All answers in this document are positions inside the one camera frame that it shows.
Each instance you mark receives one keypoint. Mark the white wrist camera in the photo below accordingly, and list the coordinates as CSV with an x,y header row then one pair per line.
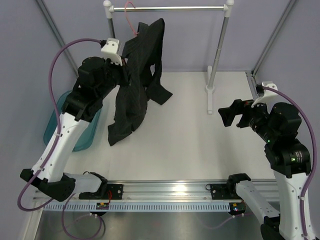
x,y
265,93
109,51

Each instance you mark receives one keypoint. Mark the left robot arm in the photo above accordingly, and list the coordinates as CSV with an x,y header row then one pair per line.
x,y
97,77

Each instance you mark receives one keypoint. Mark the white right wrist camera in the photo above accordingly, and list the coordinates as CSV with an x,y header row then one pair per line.
x,y
265,93

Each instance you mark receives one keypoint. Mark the aluminium frame post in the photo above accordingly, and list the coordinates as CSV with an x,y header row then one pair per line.
x,y
44,10
251,75

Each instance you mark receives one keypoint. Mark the right aluminium frame post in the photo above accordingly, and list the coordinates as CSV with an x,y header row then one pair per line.
x,y
251,75

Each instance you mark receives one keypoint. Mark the teal plastic tray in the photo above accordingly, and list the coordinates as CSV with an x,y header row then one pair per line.
x,y
87,137

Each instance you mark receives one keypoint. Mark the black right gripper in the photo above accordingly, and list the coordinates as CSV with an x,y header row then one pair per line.
x,y
239,107

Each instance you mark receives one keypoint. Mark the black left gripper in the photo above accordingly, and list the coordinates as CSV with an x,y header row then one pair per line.
x,y
125,76

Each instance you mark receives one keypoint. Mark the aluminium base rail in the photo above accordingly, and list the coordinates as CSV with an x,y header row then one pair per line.
x,y
175,191

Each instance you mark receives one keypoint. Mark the black pinstriped shirt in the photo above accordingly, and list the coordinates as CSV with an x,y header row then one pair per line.
x,y
144,70

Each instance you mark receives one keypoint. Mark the white slotted cable duct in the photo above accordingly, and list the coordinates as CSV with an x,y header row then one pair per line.
x,y
96,207

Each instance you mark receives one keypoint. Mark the left aluminium frame post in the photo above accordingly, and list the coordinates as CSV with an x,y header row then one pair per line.
x,y
44,10

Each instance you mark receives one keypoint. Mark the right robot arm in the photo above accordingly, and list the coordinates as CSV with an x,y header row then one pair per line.
x,y
290,161

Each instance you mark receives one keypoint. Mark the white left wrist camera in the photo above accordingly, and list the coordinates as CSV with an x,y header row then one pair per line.
x,y
109,51

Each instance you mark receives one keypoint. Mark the pink wire hanger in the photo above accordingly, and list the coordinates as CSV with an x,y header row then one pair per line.
x,y
134,26

